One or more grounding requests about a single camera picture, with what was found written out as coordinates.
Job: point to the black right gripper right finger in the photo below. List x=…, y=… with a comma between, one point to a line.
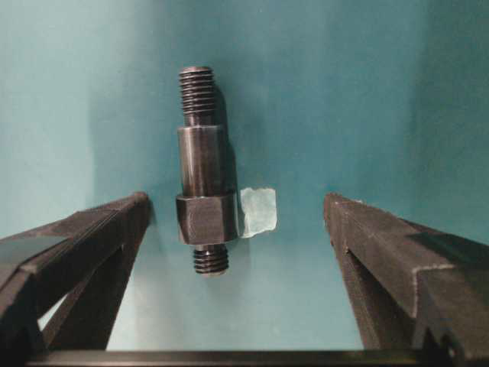
x=411, y=286

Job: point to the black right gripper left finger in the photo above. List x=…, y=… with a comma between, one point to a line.
x=62, y=283

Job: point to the dark threaded metal shaft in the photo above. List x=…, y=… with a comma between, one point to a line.
x=206, y=208

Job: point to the translucent tape piece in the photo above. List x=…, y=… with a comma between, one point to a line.
x=259, y=207

